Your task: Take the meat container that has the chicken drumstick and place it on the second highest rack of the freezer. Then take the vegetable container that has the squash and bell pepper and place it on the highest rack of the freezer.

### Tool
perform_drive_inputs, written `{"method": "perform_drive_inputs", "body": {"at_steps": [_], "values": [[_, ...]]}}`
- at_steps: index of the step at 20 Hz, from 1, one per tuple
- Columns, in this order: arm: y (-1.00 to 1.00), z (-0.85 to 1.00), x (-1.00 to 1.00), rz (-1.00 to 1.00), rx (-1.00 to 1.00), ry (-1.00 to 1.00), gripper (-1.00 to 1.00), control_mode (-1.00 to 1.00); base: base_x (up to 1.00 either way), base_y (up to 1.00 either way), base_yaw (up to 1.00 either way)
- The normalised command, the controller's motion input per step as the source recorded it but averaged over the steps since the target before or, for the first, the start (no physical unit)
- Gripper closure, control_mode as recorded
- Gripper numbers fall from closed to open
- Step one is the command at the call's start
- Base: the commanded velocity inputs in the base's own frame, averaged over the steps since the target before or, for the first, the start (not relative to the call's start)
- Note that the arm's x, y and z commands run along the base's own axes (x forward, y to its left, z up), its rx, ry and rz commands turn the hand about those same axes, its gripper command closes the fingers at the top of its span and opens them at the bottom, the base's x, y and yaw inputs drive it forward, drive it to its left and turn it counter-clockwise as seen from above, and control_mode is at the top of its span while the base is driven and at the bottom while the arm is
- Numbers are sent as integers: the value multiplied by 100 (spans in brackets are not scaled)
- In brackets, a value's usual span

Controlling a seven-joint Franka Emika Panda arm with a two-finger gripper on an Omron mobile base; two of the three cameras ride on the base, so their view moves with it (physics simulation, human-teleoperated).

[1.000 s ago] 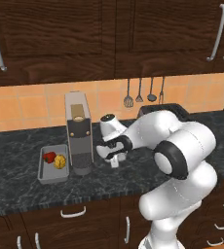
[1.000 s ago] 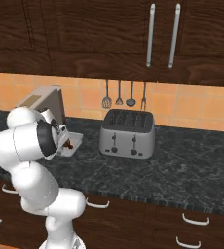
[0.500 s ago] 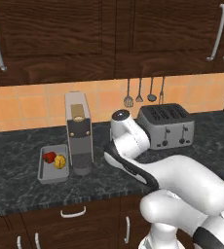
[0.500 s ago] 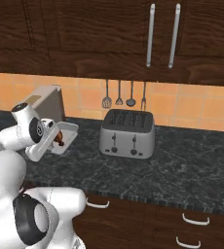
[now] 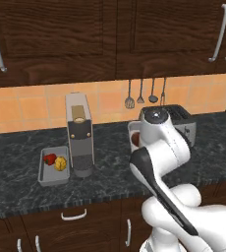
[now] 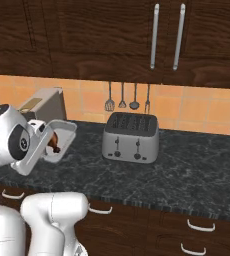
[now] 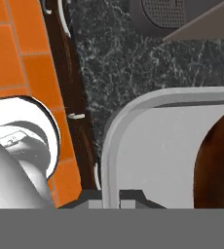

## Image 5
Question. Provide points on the white meat container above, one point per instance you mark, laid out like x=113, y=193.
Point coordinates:
x=134, y=127

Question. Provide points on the grey coffee machine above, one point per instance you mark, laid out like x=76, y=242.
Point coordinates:
x=80, y=138

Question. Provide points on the hanging metal spatula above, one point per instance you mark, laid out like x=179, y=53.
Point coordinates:
x=140, y=99

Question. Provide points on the brown chicken drumstick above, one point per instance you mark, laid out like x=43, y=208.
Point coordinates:
x=136, y=139

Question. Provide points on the dark wood drawer front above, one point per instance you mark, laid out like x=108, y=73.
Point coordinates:
x=221, y=195
x=95, y=226

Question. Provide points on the silver toaster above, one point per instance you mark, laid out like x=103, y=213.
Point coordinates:
x=183, y=120

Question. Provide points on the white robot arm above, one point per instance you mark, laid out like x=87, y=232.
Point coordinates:
x=170, y=147

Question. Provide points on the dark wood base cupboard door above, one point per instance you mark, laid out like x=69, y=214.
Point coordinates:
x=136, y=229

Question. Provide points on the grey vegetable container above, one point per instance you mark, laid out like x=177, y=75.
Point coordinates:
x=51, y=177

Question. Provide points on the red bell pepper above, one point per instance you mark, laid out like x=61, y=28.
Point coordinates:
x=49, y=158

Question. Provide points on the hanging metal fork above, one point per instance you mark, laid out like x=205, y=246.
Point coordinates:
x=163, y=95

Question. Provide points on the hanging metal ladle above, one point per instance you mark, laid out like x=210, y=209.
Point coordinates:
x=152, y=97

